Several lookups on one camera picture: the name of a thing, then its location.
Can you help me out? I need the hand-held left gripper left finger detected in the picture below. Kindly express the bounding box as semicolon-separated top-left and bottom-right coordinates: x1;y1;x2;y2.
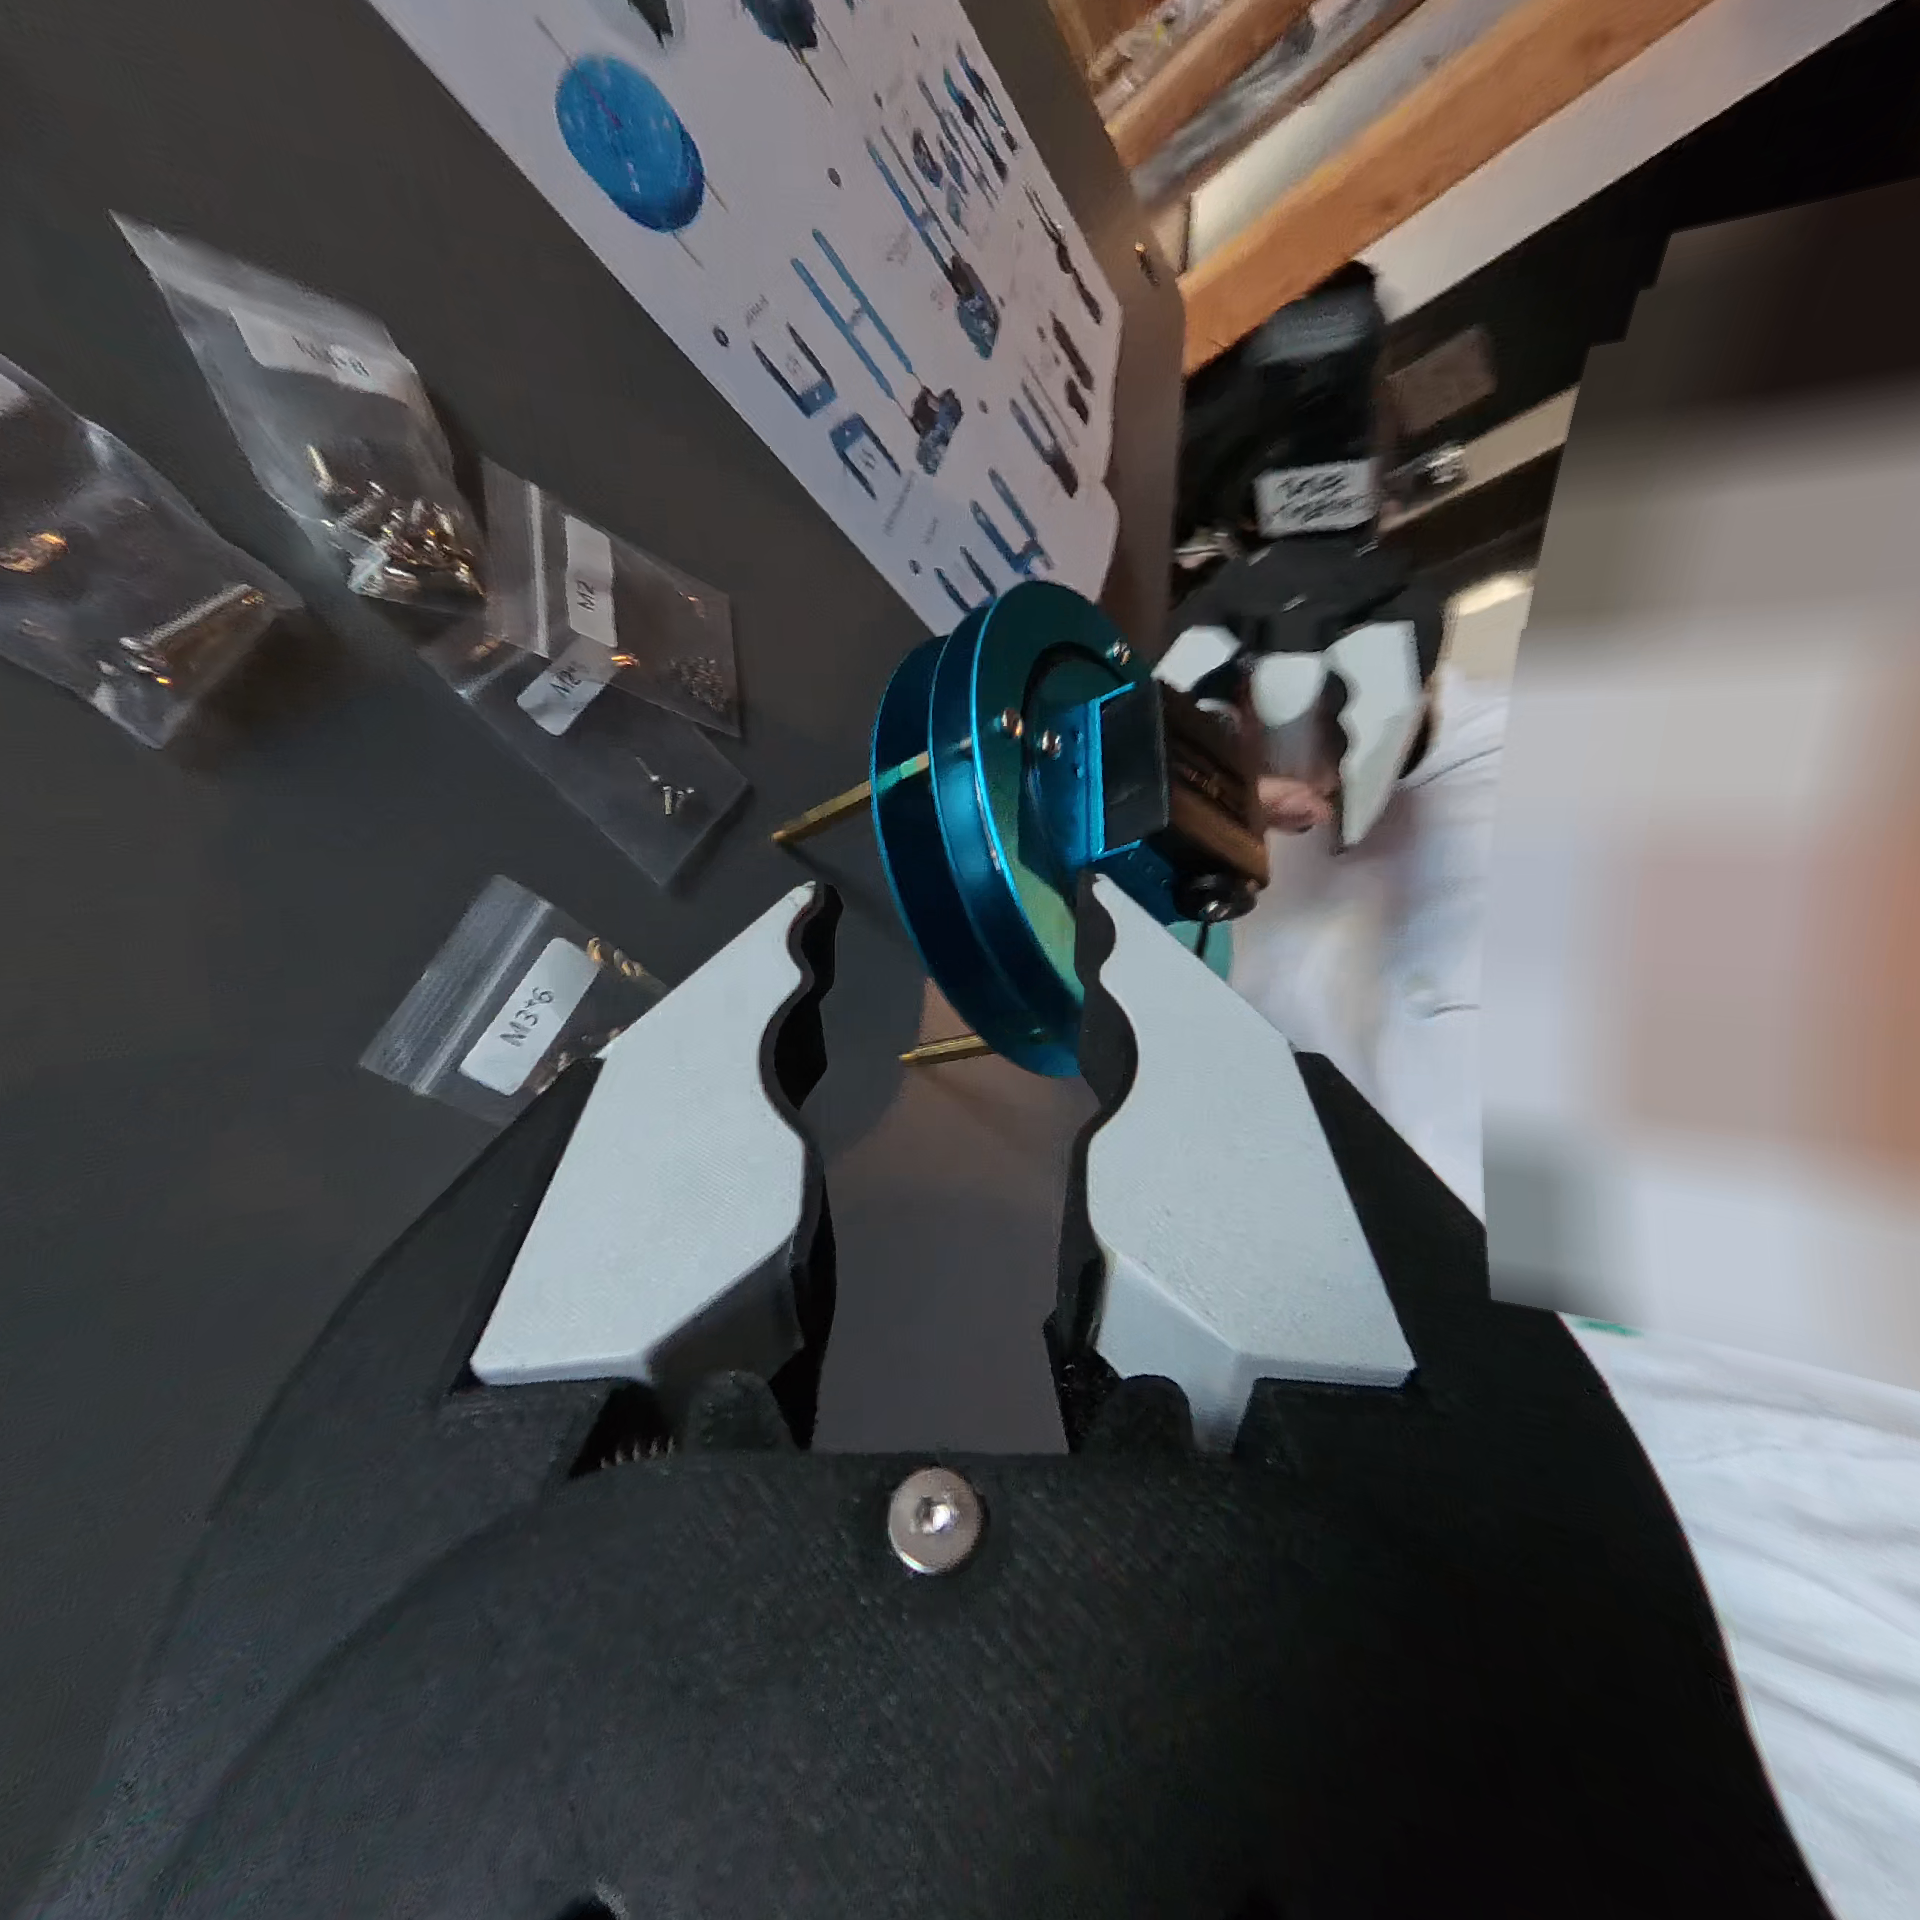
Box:
468;880;840;1404

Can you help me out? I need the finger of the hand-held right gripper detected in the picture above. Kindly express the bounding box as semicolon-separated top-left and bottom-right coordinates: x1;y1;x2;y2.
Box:
1332;618;1431;852
1152;623;1251;712

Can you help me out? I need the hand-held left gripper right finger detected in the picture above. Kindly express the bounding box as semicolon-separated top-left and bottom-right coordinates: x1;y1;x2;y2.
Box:
1044;873;1419;1449

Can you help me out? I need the blue round robot arm base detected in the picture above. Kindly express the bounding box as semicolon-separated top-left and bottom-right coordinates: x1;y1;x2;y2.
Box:
772;576;1277;1081

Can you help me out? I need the illustrated assembly manual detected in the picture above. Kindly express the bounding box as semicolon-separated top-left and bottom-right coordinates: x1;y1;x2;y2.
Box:
367;0;1124;640

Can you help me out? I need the dark grey desk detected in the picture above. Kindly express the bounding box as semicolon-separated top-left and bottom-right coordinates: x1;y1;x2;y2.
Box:
0;0;1190;1892

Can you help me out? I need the person's right hand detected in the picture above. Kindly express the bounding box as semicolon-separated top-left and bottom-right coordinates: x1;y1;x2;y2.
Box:
1257;743;1347;837

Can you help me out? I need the clear screw bag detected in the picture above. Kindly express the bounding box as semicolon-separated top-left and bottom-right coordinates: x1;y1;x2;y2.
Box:
0;352;305;751
109;211;492;613
478;458;744;740
416;631;752;890
357;873;669;1128

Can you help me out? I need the person in white shirt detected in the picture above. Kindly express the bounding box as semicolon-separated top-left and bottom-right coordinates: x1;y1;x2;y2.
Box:
1230;660;1920;1920

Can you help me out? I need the wooden frame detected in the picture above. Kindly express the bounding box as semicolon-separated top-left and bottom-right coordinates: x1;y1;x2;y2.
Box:
1049;0;1907;378

